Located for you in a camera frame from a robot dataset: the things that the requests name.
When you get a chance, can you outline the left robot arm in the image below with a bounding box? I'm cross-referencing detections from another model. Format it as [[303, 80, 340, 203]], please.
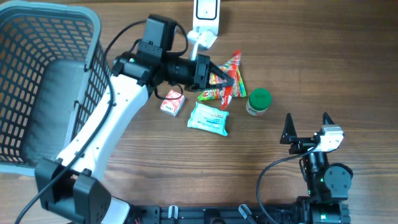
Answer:
[[35, 14, 234, 223]]

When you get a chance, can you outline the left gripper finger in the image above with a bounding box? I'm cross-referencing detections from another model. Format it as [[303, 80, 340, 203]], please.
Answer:
[[205, 80, 234, 90], [209, 62, 234, 82]]

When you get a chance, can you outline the grey plastic shopping basket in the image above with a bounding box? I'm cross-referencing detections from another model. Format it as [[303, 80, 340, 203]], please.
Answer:
[[1, 1, 109, 176]]

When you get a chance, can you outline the right camera cable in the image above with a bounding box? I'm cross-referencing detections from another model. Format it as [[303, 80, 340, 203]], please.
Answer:
[[256, 136, 322, 224]]

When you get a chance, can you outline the green lid jar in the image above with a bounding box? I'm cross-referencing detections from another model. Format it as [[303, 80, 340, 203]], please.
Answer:
[[246, 88, 272, 116]]

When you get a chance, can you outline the small red white box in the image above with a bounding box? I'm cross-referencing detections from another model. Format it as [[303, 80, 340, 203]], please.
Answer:
[[160, 90, 185, 116]]

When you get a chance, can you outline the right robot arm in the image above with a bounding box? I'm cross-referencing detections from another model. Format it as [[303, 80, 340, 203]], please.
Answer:
[[280, 113, 353, 224]]

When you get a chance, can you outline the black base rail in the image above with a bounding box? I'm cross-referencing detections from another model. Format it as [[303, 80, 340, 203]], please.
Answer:
[[124, 203, 351, 224]]

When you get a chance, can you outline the Haribo gummy candy bag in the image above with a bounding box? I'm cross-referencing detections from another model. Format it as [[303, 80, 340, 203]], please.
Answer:
[[197, 49, 248, 101]]

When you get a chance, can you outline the red snack stick packet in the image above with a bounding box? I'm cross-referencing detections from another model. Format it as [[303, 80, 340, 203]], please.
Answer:
[[221, 86, 233, 110]]

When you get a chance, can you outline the white barcode scanner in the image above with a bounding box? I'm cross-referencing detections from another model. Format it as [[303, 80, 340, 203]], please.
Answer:
[[193, 0, 221, 36]]

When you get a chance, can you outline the teal wet wipes pack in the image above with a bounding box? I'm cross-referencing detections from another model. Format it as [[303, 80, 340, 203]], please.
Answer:
[[187, 102, 229, 136]]

